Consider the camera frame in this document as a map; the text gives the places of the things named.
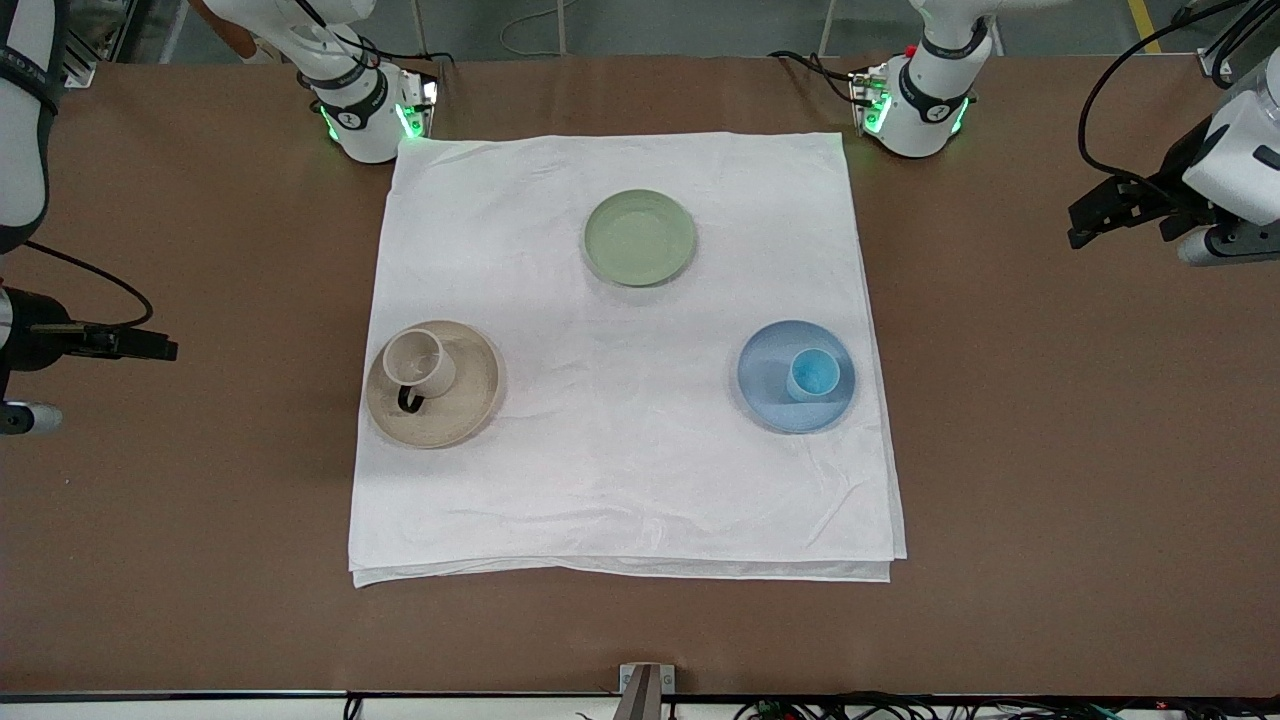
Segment white mug with black handle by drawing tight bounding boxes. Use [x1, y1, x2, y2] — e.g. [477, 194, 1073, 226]
[382, 328, 458, 414]

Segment blue cup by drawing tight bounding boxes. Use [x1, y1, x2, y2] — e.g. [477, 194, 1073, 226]
[786, 347, 842, 403]

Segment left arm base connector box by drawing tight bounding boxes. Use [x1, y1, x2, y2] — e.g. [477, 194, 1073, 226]
[850, 65, 893, 136]

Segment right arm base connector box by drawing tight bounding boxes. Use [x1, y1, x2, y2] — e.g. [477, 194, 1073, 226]
[395, 68, 441, 139]

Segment beige speckled plate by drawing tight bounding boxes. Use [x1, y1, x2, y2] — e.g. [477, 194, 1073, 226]
[365, 320, 504, 449]

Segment blue plate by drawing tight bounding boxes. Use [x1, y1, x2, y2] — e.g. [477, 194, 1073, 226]
[737, 320, 857, 434]

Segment green plate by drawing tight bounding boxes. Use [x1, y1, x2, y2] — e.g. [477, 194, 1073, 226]
[583, 188, 698, 289]

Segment white cloth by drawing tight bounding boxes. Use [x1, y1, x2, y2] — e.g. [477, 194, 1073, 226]
[348, 132, 908, 588]

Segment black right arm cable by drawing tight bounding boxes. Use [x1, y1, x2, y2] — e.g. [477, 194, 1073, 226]
[22, 240, 155, 328]

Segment long black left arm cable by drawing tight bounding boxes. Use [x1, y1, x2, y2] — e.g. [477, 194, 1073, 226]
[1077, 0, 1253, 187]

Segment aluminium frame profile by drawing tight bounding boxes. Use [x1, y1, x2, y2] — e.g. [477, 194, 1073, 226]
[62, 0, 137, 91]

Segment black left base cable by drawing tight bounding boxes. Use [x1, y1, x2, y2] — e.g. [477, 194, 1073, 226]
[768, 50, 863, 107]

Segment black base cable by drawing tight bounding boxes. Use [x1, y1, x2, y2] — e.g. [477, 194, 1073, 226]
[768, 50, 863, 107]
[355, 35, 457, 71]

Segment black right base cable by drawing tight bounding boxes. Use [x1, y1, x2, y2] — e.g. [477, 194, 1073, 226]
[355, 35, 457, 71]

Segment tangled black cables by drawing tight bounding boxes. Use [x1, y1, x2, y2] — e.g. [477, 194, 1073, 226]
[735, 696, 1280, 720]

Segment metal table edge bracket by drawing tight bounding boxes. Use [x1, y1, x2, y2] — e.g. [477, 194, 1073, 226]
[618, 662, 677, 720]

